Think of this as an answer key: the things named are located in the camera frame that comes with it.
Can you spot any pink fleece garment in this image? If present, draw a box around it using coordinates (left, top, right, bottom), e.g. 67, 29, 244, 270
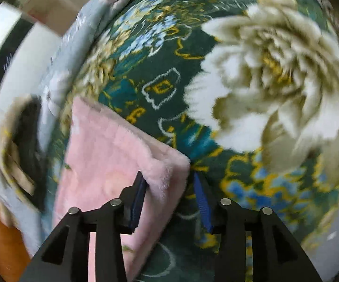
52, 95, 191, 282

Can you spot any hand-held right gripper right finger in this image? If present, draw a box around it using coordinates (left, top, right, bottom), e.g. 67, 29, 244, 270
193, 172, 324, 282

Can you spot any green floral bed blanket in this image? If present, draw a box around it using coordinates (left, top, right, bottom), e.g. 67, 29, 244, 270
49, 0, 339, 282

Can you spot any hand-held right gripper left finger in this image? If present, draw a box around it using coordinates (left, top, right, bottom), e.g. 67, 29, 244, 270
20, 170, 149, 282

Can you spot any blue floral quilt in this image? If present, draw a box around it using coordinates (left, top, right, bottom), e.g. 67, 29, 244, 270
0, 0, 146, 256

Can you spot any cream printed pajama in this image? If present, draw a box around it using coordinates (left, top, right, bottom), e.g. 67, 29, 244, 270
0, 94, 38, 196

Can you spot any dark grey garment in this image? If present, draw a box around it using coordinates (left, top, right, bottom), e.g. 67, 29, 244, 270
18, 97, 45, 209

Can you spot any white wardrobe with black band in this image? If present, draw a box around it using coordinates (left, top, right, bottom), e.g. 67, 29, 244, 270
0, 1, 67, 115

